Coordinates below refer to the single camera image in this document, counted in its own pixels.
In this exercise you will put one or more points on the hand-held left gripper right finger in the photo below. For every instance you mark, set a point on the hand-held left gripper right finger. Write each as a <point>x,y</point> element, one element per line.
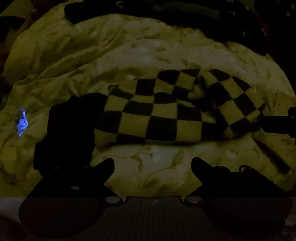
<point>202,168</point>

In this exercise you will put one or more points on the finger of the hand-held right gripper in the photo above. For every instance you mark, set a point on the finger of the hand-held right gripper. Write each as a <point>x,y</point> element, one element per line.
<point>277,124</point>

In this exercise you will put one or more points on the black cloth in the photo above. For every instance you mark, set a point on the black cloth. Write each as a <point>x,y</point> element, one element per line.
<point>71,125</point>

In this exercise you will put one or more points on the small blue glowing object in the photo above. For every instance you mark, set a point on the small blue glowing object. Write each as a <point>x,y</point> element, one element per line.
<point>22,122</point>

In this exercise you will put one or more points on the light floral blanket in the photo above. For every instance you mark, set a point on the light floral blanket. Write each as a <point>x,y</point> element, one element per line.
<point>87,58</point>

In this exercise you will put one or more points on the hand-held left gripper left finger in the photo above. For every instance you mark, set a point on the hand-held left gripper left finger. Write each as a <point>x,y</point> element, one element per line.
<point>101,168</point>

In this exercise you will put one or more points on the black checkered garment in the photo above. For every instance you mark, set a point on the black checkered garment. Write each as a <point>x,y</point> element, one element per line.
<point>161,115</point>

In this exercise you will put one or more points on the dark cloth pile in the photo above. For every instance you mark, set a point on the dark cloth pile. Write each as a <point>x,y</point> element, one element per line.
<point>175,14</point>

